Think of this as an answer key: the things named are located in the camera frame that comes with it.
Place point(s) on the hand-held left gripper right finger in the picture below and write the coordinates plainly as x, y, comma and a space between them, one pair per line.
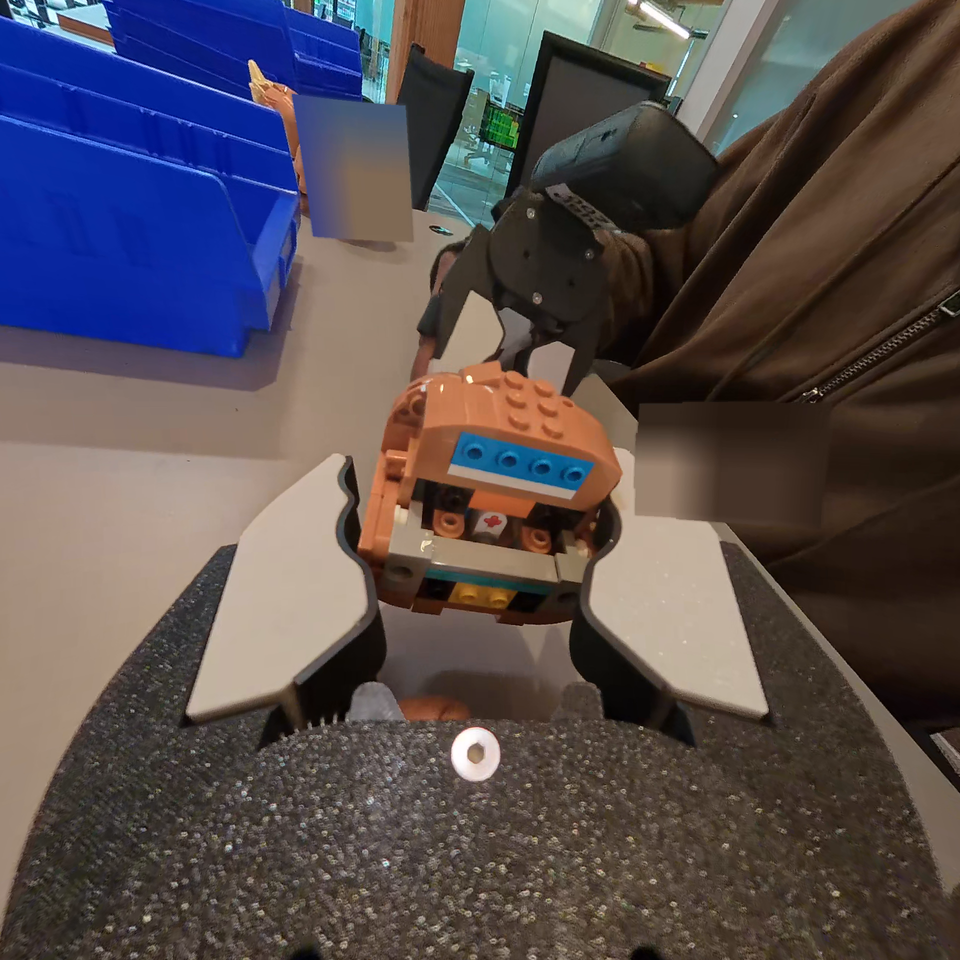
675, 607

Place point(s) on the person's right forearm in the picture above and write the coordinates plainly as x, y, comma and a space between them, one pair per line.
637, 277

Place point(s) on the black framed monitor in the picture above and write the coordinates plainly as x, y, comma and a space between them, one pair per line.
592, 97

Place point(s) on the tan lego creature model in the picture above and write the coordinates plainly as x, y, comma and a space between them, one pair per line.
274, 94

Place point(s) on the brown lego head model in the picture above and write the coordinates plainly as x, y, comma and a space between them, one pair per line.
495, 420

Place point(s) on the stack of blue bins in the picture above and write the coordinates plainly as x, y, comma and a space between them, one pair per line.
225, 37

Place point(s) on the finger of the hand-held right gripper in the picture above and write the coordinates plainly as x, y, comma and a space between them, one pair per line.
469, 334
553, 369

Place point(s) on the wooden building column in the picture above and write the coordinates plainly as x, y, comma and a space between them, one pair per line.
427, 30

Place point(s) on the blue plastic parts bin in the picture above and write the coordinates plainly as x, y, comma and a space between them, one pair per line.
135, 240

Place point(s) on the person's brown jacket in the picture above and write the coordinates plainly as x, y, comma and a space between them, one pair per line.
825, 300

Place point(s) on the person's right hand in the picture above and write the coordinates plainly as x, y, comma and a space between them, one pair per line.
442, 259

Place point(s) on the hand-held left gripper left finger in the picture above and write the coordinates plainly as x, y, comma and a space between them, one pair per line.
277, 600

